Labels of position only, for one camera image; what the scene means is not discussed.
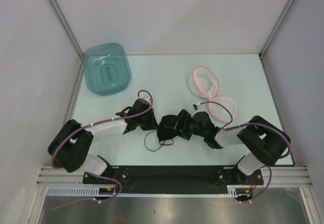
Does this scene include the aluminium right corner post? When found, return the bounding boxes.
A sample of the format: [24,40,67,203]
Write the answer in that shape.
[258,0,307,57]

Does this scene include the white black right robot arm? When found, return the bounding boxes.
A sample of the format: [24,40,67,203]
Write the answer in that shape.
[158,109,291,184]

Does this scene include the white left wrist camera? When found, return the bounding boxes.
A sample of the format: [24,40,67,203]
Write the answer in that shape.
[138,95,153,104]

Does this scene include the teal plastic tub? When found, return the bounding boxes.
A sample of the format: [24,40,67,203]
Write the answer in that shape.
[83,43,132,96]

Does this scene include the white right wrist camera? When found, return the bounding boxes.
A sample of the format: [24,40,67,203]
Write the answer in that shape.
[191,102,202,118]

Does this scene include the aluminium left corner post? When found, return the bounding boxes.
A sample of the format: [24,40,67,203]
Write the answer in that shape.
[37,0,84,57]

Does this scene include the black bra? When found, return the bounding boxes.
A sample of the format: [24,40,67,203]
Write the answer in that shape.
[144,115,178,152]

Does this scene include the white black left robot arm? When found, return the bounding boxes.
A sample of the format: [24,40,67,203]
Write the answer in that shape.
[48,97,158,183]

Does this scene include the pink mesh laundry bag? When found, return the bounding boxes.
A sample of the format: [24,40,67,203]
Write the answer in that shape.
[188,65,239,123]

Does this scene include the aluminium front frame rail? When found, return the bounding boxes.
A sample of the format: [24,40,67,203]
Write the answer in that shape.
[37,166,312,187]

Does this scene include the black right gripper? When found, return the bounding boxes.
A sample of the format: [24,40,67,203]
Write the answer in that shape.
[165,109,206,140]

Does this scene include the aluminium corner post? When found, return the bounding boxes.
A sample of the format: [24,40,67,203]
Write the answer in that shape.
[258,0,307,57]
[37,0,84,57]

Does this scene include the white slotted cable duct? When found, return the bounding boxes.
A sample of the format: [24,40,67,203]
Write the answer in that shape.
[47,186,251,198]

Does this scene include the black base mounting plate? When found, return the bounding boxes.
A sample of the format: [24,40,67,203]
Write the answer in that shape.
[83,165,264,200]

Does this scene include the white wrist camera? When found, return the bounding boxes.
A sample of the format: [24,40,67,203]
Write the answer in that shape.
[138,95,153,104]
[191,102,202,118]

